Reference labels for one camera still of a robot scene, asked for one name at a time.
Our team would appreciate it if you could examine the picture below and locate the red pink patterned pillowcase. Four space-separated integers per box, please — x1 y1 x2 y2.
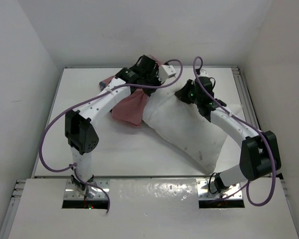
99 55 160 127

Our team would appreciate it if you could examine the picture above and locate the white pillow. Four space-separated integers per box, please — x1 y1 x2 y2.
143 88 240 176

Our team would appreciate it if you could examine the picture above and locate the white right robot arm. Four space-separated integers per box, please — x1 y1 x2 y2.
175 77 282 194

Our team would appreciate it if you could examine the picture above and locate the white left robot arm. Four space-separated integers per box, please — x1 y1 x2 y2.
65 55 175 191

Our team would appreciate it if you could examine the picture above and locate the white front cover board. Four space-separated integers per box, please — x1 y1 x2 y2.
9 179 298 239

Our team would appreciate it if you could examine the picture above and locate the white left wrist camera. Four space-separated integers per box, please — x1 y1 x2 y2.
158 65 176 82

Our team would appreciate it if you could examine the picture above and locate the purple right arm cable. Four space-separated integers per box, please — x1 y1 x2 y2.
193 56 277 207

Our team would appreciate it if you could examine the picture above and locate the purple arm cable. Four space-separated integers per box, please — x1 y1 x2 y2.
193 56 277 207
38 59 183 214

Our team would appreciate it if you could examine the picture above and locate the aluminium frame rail right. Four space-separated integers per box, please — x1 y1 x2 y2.
231 67 261 129

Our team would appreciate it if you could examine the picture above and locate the aluminium frame rail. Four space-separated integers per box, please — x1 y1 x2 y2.
0 180 26 239
231 67 261 129

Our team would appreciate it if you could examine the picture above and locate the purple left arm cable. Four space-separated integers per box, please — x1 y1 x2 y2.
38 59 183 214

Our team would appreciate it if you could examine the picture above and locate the aluminium frame rail left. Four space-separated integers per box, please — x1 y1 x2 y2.
0 180 26 239

